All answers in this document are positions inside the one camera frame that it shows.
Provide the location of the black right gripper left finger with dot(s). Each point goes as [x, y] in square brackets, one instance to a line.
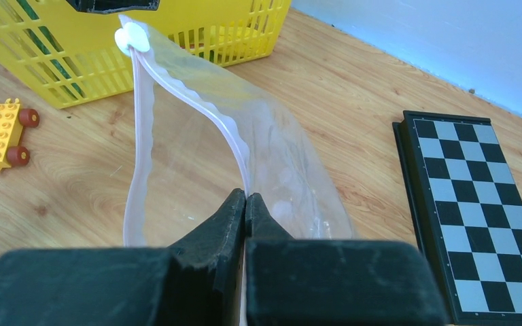
[191, 282]

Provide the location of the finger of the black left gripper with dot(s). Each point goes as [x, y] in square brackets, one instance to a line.
[113, 6]

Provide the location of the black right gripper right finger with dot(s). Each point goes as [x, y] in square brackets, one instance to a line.
[333, 282]

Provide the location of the clear zip top bag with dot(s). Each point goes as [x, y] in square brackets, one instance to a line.
[200, 132]

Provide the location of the yellow toy car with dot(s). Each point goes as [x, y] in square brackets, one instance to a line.
[14, 118]

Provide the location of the black white chessboard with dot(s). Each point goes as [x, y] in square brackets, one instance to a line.
[467, 214]

